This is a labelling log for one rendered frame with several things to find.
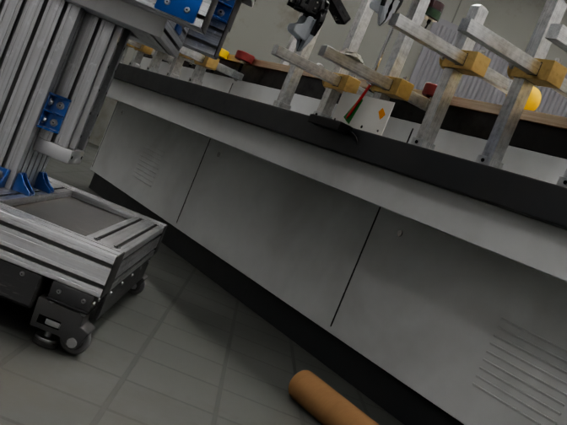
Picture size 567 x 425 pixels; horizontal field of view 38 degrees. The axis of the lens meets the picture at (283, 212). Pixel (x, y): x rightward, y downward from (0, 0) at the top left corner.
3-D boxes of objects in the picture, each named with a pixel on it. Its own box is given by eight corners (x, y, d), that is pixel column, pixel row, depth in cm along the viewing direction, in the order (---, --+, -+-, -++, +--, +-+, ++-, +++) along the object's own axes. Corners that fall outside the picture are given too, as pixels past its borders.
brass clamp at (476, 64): (469, 69, 205) (477, 50, 205) (434, 64, 216) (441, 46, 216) (485, 78, 208) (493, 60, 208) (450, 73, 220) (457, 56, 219)
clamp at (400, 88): (395, 94, 227) (402, 78, 226) (367, 89, 238) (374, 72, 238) (409, 102, 230) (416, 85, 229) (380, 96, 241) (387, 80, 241)
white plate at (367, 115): (380, 136, 226) (393, 101, 226) (329, 121, 248) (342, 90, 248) (381, 136, 227) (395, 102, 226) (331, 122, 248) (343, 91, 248)
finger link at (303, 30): (283, 44, 211) (297, 10, 211) (301, 53, 215) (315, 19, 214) (289, 45, 209) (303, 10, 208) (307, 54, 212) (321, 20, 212)
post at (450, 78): (408, 175, 213) (481, 2, 211) (400, 173, 216) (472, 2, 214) (418, 180, 215) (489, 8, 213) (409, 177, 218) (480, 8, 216)
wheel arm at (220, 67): (150, 40, 321) (153, 30, 321) (147, 40, 324) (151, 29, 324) (240, 83, 345) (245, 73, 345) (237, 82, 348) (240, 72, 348)
